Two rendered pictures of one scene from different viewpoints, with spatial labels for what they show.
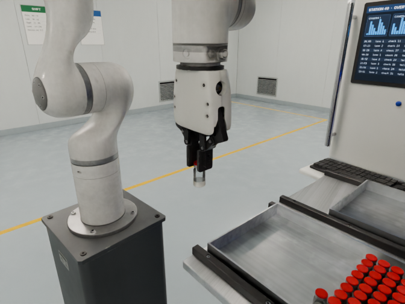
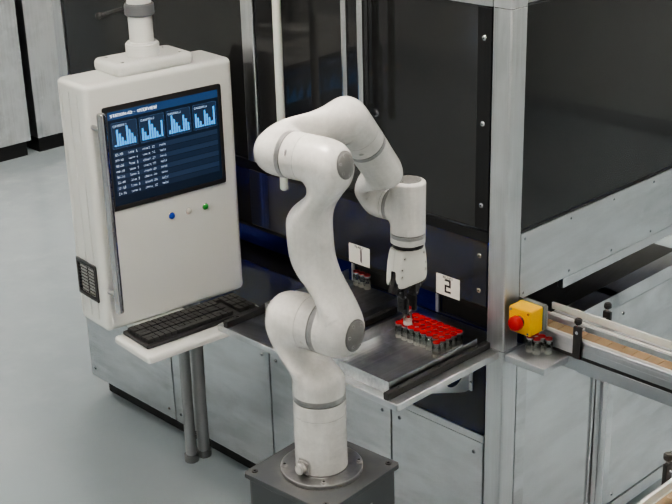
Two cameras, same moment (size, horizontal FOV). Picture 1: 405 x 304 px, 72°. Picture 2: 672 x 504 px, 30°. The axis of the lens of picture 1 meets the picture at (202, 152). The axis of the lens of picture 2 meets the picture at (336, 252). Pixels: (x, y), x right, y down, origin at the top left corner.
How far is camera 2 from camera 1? 307 cm
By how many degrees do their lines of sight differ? 84
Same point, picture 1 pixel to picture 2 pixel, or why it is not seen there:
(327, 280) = (408, 350)
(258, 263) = (395, 373)
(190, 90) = (417, 259)
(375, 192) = not seen: hidden behind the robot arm
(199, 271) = (408, 397)
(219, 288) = (423, 389)
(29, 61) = not seen: outside the picture
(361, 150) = (149, 293)
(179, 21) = (422, 223)
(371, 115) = (148, 242)
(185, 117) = (411, 279)
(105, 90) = not seen: hidden behind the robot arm
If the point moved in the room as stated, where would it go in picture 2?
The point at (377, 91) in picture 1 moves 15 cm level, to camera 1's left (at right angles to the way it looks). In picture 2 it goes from (146, 211) to (142, 229)
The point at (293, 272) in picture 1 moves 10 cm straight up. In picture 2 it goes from (402, 361) to (401, 327)
